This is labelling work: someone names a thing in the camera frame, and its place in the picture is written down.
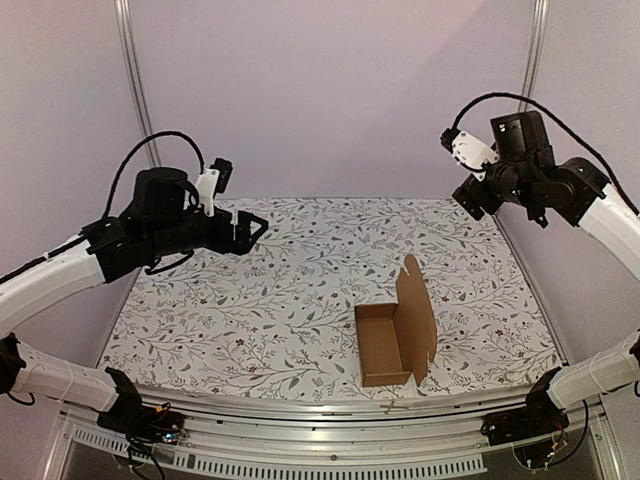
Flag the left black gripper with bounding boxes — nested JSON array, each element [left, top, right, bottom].
[[148, 208, 270, 259]]

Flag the brown cardboard box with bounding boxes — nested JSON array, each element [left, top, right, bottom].
[[354, 254, 438, 388]]

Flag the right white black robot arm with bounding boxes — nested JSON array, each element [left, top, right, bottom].
[[441, 111, 639, 436]]

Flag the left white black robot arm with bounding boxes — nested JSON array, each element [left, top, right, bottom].
[[1, 159, 269, 434]]

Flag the floral patterned table mat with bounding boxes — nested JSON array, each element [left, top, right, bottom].
[[101, 199, 563, 403]]

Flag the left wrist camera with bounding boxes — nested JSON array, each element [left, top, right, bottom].
[[195, 158, 233, 217]]

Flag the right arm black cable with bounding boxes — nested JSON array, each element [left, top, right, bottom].
[[452, 91, 640, 216]]

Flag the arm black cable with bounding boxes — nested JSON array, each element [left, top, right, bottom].
[[452, 91, 640, 216], [102, 131, 209, 221]]

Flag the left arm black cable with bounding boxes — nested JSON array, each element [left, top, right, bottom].
[[102, 131, 209, 221]]

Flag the right aluminium frame post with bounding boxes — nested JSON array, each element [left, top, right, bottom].
[[521, 0, 550, 98]]

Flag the aluminium frame post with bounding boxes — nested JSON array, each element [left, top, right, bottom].
[[521, 0, 550, 98], [113, 0, 154, 138]]

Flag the aluminium front rail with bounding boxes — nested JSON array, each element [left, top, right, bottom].
[[42, 384, 626, 480]]

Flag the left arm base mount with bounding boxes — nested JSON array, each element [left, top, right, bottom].
[[97, 367, 186, 444]]

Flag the left aluminium frame post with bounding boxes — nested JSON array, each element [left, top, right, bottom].
[[113, 0, 154, 138]]

